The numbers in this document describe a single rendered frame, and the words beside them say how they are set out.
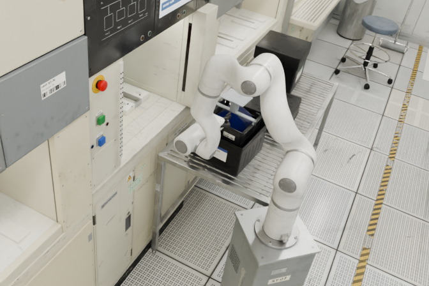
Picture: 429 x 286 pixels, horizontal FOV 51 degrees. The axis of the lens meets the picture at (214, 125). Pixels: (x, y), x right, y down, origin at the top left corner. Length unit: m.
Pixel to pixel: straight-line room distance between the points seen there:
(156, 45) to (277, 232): 1.09
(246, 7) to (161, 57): 1.47
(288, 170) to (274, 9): 2.12
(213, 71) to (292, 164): 0.43
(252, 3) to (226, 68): 2.10
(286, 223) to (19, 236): 1.00
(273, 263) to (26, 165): 1.01
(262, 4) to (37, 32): 2.50
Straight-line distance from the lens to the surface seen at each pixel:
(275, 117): 1.58
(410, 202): 3.63
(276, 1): 3.55
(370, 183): 3.63
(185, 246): 2.82
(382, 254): 3.16
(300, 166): 1.64
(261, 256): 1.88
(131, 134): 2.16
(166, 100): 2.40
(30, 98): 1.36
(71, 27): 1.41
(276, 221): 1.85
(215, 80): 1.61
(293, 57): 2.74
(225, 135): 2.11
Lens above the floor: 2.21
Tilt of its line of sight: 36 degrees down
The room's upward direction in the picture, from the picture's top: 9 degrees clockwise
